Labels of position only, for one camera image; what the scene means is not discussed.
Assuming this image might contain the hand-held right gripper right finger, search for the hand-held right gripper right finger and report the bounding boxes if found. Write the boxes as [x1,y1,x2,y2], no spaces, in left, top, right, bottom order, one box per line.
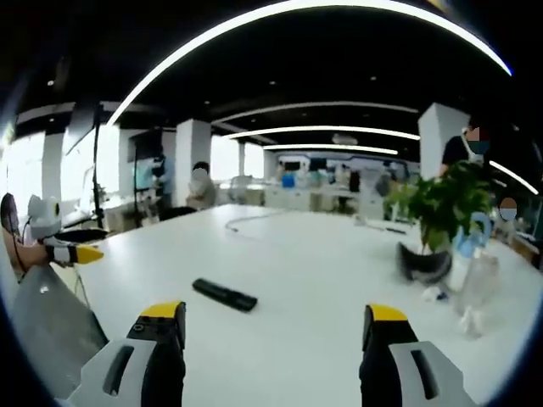
[358,303,479,407]

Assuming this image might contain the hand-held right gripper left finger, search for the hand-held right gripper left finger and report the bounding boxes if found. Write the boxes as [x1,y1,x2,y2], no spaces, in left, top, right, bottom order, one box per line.
[69,300,188,407]

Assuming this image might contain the black remote control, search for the black remote control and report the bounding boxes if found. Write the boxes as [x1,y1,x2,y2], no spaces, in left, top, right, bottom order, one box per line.
[192,277,259,314]

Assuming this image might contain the black tripod stand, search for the black tripod stand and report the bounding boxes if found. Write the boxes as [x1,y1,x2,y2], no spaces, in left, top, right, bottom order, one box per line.
[91,101,107,232]

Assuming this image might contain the grey laptop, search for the grey laptop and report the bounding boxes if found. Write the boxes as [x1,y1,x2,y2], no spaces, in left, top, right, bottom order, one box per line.
[11,263,109,402]

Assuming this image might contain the crumpled white wrapper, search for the crumpled white wrapper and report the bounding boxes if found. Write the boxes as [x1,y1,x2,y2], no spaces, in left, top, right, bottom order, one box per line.
[420,285,451,303]

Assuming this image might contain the black plant pot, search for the black plant pot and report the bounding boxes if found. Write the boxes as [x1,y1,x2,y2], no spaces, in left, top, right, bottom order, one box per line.
[395,241,453,284]

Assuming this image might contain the clear plastic bottle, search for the clear plastic bottle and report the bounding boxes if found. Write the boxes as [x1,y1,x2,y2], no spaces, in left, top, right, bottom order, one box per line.
[456,248,501,338]

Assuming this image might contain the black office chair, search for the black office chair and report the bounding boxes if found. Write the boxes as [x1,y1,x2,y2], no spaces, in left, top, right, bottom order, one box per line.
[157,205,199,222]

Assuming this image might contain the blue and white bag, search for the blue and white bag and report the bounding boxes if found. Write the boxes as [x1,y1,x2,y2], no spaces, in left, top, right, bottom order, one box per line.
[449,211,494,292]

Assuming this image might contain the green potted plant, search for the green potted plant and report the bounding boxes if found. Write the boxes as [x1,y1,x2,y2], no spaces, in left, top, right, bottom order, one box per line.
[383,160,495,254]

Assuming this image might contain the grey cable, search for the grey cable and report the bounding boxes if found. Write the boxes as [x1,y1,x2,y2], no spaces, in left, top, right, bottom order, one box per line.
[224,210,281,233]

